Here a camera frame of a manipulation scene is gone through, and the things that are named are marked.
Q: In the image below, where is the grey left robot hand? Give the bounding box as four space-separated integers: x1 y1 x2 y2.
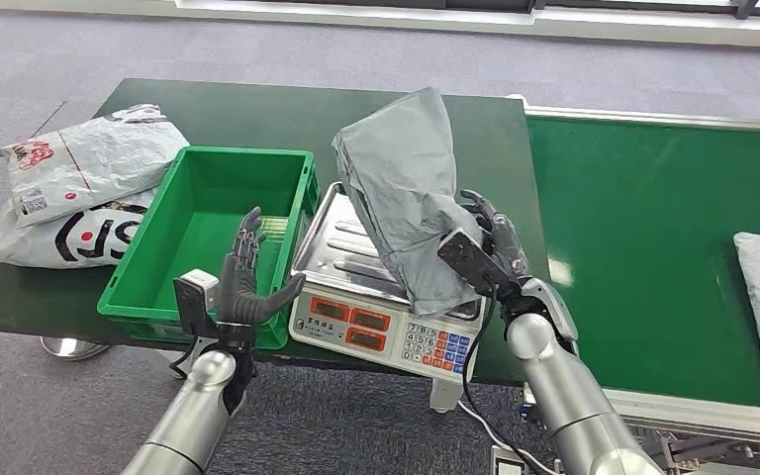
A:
217 206 308 326

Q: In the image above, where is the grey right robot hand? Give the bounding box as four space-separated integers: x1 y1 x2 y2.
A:
458 188 533 296

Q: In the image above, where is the grey plastic parcel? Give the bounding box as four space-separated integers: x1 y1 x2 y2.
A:
332 86 486 320

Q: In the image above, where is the green conveyor belt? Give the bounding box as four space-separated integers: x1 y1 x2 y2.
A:
524 114 760 411

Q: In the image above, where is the white parcel with black letters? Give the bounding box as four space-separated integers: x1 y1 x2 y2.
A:
0 190 158 270

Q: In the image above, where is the green plastic crate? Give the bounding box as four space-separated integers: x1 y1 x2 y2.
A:
96 144 321 350

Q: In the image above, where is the white scale with steel pan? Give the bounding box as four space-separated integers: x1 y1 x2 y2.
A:
288 181 486 385

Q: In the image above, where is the chrome table base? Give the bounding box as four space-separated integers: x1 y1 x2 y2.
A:
42 335 114 362

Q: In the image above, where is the dark green table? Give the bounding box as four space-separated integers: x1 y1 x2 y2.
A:
0 78 566 388

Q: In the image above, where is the white window sill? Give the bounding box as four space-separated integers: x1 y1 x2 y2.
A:
0 0 760 50

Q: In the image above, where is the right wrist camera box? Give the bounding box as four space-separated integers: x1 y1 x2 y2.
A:
436 227 507 298

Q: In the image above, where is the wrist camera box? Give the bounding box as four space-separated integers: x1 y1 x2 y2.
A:
436 227 507 298
173 268 222 336

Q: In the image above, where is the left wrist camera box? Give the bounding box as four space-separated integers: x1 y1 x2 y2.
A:
173 268 222 336

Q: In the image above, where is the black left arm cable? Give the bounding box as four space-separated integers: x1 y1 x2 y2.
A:
168 335 199 380

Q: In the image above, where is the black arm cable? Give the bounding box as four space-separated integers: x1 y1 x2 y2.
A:
461 288 552 475
168 335 199 380

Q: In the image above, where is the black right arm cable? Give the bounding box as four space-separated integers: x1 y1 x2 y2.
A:
461 288 552 475

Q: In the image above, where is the white power cable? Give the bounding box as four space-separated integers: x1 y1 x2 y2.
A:
457 401 561 475

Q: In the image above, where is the aluminium conveyor frame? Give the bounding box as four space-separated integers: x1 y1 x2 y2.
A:
508 94 760 475

